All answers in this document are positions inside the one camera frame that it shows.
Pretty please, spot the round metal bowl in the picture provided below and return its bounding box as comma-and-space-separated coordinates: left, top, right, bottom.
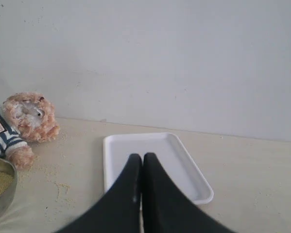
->
0, 158, 17, 217

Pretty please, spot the beige teddy bear striped sweater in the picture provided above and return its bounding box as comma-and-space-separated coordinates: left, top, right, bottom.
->
0, 92, 60, 169

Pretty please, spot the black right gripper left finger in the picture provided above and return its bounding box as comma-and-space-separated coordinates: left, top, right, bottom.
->
58, 153, 142, 233

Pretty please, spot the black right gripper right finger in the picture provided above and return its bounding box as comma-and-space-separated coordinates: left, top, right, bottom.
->
142, 152, 234, 233

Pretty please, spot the white rectangular plastic tray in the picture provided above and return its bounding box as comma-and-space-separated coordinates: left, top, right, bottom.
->
103, 132, 214, 205

